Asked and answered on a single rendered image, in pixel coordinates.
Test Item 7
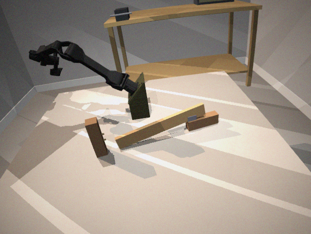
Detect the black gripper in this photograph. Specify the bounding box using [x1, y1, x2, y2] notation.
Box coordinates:
[50, 47, 64, 76]

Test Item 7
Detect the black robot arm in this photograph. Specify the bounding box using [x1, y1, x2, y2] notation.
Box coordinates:
[29, 40, 138, 96]

